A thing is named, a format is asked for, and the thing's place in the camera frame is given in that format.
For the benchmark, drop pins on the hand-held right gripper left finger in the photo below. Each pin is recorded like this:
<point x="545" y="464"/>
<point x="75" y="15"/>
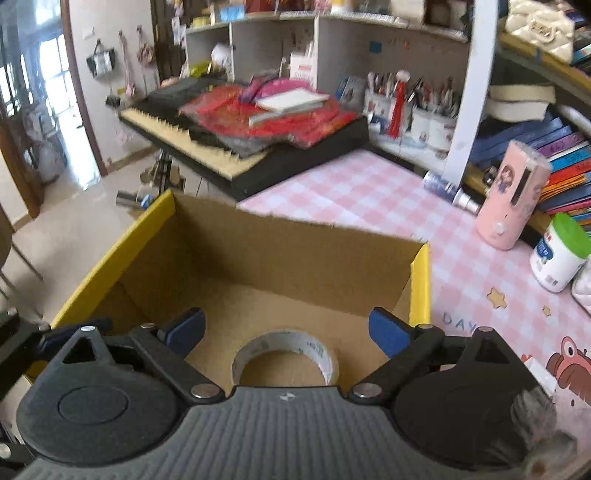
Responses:
<point x="187" y="330"/>

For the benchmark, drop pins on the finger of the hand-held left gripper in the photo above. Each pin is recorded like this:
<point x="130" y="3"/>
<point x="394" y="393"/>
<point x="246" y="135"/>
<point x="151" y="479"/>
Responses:
<point x="51" y="344"/>

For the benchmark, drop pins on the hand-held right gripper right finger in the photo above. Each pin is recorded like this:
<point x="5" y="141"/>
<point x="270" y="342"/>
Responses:
<point x="388" y="334"/>

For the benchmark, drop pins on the white adhesive tape roll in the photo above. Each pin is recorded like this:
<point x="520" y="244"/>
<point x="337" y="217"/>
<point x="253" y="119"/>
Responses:
<point x="318" y="353"/>

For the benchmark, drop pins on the yellow cardboard box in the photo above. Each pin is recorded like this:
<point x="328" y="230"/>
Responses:
<point x="258" y="258"/>

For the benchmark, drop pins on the pink printed table mat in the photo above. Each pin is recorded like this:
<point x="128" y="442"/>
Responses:
<point x="369" y="194"/>

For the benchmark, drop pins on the silver item on floor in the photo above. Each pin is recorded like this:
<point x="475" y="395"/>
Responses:
<point x="131" y="198"/>

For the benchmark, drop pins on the silver blue marker tube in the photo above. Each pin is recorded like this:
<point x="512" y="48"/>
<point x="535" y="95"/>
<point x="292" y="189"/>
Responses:
<point x="443" y="187"/>

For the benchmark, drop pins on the keyboard stand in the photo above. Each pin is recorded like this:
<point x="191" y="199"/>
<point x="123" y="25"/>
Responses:
<point x="164" y="173"/>

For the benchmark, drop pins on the pink cartoon tumbler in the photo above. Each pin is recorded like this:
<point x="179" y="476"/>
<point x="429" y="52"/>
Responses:
<point x="510" y="198"/>

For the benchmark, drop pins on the white jar green lid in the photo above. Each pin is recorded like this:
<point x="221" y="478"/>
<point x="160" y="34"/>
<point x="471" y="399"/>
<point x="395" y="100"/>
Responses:
<point x="556" y="258"/>

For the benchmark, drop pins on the wooden door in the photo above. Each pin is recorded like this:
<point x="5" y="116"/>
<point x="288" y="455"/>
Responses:
<point x="14" y="152"/>

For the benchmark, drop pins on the black electric keyboard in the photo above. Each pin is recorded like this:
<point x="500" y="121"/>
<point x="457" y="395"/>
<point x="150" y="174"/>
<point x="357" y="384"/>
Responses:
<point x="295" y="159"/>

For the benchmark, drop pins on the white quilted case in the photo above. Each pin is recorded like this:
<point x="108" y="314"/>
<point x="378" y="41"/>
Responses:
<point x="584" y="295"/>

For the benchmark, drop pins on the red patterned cloth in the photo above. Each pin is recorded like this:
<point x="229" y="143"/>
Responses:
<point x="221" y="113"/>

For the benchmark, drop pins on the red tassel ornament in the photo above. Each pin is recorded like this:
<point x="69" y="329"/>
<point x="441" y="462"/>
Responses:
<point x="398" y="110"/>

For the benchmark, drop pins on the row of colourful books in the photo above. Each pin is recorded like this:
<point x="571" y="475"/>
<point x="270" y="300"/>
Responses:
<point x="565" y="161"/>

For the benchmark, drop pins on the white flat book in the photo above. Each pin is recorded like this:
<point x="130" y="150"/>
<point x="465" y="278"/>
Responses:
<point x="293" y="99"/>

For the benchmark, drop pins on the white corner shelf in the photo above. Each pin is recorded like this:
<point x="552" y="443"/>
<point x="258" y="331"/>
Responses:
<point x="473" y="92"/>

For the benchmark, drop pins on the pink pouch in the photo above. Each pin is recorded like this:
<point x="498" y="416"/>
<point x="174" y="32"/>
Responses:
<point x="277" y="85"/>

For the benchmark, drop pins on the thick lying books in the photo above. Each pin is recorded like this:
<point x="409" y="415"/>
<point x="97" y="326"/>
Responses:
<point x="517" y="104"/>

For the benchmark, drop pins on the white plastic bag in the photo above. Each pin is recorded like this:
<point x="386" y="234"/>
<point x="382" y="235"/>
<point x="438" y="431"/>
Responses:
<point x="221" y="54"/>

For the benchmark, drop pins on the white box red print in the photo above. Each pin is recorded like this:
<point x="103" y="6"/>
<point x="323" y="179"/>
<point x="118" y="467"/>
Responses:
<point x="302" y="69"/>

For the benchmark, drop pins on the silver hanging handbag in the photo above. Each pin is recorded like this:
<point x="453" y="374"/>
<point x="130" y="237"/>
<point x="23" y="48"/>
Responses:
<point x="100" y="61"/>

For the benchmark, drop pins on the wooden bookshelf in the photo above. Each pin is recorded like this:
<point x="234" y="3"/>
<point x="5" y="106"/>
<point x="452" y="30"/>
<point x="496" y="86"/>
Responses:
<point x="521" y="55"/>

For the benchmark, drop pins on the cream quilted handbag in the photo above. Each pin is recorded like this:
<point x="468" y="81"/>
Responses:
<point x="538" y="25"/>

